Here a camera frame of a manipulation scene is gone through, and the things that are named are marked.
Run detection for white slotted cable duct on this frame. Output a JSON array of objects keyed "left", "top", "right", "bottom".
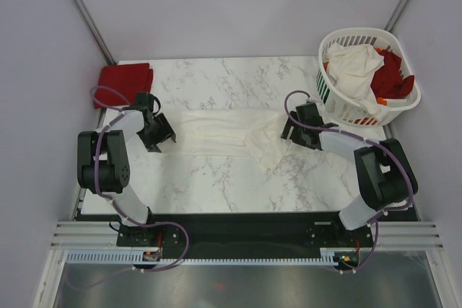
[{"left": 66, "top": 249, "right": 350, "bottom": 266}]

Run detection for white laundry basket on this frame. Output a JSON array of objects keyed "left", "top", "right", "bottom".
[{"left": 316, "top": 27, "right": 421, "bottom": 127}]

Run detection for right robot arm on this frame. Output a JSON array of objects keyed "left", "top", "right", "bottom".
[{"left": 281, "top": 102, "right": 418, "bottom": 246}]

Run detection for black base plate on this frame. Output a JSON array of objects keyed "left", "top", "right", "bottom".
[{"left": 117, "top": 212, "right": 372, "bottom": 258}]

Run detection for folded red t shirt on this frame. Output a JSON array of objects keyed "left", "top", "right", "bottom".
[{"left": 94, "top": 63, "right": 154, "bottom": 107}]

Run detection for white t shirt red print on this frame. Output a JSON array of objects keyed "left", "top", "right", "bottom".
[{"left": 160, "top": 109, "right": 292, "bottom": 170}]

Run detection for white t shirt in basket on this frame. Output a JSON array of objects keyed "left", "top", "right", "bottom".
[{"left": 324, "top": 43, "right": 385, "bottom": 120}]

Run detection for left aluminium frame post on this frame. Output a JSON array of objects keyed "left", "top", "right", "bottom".
[{"left": 71, "top": 0, "right": 116, "bottom": 66}]

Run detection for aluminium rail front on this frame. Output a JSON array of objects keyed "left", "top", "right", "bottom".
[{"left": 51, "top": 221, "right": 443, "bottom": 251}]

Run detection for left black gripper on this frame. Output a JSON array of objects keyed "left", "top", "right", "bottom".
[{"left": 137, "top": 114, "right": 176, "bottom": 154}]

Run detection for red t shirt in basket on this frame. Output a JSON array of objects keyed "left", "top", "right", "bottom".
[{"left": 371, "top": 49, "right": 415, "bottom": 100}]

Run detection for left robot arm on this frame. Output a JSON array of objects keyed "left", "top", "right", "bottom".
[{"left": 77, "top": 92, "right": 176, "bottom": 245}]

